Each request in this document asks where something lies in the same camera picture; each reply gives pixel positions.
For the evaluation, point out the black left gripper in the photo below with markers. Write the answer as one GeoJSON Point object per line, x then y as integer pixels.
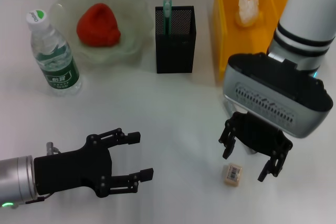
{"type": "Point", "coordinates": [71, 169]}

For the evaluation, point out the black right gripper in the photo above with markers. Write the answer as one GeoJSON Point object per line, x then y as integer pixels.
{"type": "Point", "coordinates": [260, 137]}

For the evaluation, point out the grey metal pen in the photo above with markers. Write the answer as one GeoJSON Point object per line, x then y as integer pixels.
{"type": "Point", "coordinates": [252, 151]}

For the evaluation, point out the beige eraser with barcode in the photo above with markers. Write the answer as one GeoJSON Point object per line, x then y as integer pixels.
{"type": "Point", "coordinates": [233, 175]}

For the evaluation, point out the clear water bottle green label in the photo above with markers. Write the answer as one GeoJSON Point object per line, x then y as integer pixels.
{"type": "Point", "coordinates": [60, 74]}

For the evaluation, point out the red-orange fruit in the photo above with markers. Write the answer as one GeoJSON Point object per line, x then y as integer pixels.
{"type": "Point", "coordinates": [98, 27]}

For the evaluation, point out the white paper ball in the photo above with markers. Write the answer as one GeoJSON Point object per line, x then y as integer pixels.
{"type": "Point", "coordinates": [246, 11]}

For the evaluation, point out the green utility knife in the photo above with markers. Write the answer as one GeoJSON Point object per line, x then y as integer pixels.
{"type": "Point", "coordinates": [167, 11]}

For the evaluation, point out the black mesh pen holder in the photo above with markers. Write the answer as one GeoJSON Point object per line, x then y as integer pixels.
{"type": "Point", "coordinates": [176, 56]}

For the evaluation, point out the pale green glass fruit plate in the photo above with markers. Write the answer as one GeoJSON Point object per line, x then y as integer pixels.
{"type": "Point", "coordinates": [131, 11]}

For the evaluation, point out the yellow plastic bin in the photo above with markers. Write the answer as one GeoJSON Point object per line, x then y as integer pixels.
{"type": "Point", "coordinates": [231, 43]}

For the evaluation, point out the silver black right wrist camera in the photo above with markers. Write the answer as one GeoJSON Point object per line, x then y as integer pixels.
{"type": "Point", "coordinates": [267, 87]}

